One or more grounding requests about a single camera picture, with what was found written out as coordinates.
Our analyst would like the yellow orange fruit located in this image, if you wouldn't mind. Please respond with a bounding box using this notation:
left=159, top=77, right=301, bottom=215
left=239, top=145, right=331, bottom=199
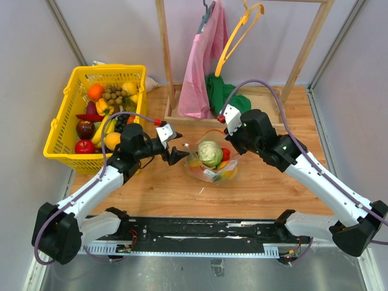
left=104, top=132, right=121, bottom=151

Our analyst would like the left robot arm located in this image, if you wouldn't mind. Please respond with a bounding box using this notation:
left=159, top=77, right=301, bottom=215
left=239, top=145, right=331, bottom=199
left=32, top=122, right=188, bottom=265

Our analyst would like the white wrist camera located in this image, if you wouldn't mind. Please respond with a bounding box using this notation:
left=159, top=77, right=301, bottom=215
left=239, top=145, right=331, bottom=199
left=217, top=104, right=242, bottom=136
left=155, top=120, right=176, bottom=149

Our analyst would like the wooden clothes rack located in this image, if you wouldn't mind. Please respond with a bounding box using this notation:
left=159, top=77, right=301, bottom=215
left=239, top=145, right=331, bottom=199
left=155, top=0, right=336, bottom=132

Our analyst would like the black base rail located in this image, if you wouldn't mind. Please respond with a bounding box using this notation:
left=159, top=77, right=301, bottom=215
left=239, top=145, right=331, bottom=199
left=97, top=216, right=310, bottom=258

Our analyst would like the yellow lemon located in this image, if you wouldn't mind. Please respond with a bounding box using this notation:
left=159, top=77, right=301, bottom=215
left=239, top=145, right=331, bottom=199
left=121, top=82, right=138, bottom=96

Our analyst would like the red chili pepper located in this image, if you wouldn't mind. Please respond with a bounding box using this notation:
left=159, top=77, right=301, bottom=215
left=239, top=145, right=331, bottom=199
left=76, top=114, right=104, bottom=122

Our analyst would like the green orange mango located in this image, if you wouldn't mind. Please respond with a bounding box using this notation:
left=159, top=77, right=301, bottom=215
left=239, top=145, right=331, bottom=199
left=216, top=161, right=229, bottom=171

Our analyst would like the green cabbage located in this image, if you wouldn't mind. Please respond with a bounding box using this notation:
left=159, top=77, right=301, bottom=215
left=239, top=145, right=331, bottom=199
left=198, top=141, right=222, bottom=168

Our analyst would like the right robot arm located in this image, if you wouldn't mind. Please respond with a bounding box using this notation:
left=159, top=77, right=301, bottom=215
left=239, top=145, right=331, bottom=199
left=219, top=105, right=387, bottom=257

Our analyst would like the green cloth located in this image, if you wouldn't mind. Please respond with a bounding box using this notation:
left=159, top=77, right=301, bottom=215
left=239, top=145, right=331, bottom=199
left=205, top=74, right=252, bottom=116

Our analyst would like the grey clothes hanger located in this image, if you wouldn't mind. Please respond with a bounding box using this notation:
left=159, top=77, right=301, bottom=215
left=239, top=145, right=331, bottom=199
left=197, top=0, right=216, bottom=34

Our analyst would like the pink shirt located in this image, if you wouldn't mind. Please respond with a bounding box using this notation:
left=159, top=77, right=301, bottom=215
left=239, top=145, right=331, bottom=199
left=178, top=1, right=229, bottom=119

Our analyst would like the clear zip top bag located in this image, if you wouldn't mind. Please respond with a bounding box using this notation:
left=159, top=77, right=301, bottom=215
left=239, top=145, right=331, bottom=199
left=184, top=130, right=239, bottom=184

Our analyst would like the yellow banana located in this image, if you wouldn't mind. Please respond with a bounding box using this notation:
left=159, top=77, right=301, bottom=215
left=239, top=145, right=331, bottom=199
left=91, top=115, right=116, bottom=149

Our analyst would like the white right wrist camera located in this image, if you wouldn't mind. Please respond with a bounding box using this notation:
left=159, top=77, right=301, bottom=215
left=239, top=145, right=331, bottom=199
left=217, top=104, right=242, bottom=136

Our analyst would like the purple eggplant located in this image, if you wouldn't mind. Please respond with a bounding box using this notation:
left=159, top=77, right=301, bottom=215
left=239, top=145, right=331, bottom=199
left=85, top=101, right=98, bottom=115

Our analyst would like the yellow clothes hanger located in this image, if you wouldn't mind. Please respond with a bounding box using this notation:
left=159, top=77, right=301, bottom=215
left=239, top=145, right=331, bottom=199
left=215, top=1, right=265, bottom=77

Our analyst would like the red bell pepper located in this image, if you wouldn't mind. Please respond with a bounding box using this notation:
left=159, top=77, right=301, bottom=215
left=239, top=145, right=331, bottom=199
left=221, top=147, right=231, bottom=161

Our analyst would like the dark red apple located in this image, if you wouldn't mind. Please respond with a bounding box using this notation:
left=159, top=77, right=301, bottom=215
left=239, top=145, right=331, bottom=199
left=76, top=121, right=95, bottom=140

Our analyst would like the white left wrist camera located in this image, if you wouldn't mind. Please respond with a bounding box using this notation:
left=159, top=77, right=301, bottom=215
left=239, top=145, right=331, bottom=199
left=155, top=120, right=176, bottom=149

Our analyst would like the yellow apple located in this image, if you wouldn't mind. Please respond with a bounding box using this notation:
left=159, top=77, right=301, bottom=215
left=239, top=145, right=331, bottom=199
left=218, top=167, right=238, bottom=182

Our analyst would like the bright red apple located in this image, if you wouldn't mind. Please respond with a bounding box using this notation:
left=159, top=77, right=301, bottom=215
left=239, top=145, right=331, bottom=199
left=75, top=139, right=95, bottom=154

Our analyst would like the yellow plastic basket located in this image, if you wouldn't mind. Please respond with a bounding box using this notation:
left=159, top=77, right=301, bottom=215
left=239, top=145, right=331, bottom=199
left=43, top=64, right=147, bottom=174

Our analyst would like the orange fruit lower middle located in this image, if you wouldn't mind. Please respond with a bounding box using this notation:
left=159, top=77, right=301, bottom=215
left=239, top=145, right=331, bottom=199
left=127, top=115, right=135, bottom=124

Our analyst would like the orange fruit top left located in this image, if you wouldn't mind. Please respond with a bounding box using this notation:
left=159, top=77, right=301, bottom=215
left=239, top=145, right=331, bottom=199
left=87, top=84, right=105, bottom=101

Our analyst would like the dark grape bunch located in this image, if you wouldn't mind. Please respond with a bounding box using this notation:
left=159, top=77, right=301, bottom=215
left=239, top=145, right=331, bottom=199
left=115, top=115, right=130, bottom=133

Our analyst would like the brown longan bunch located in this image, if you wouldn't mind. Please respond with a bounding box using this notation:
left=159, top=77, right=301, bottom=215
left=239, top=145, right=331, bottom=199
left=102, top=85, right=128, bottom=105

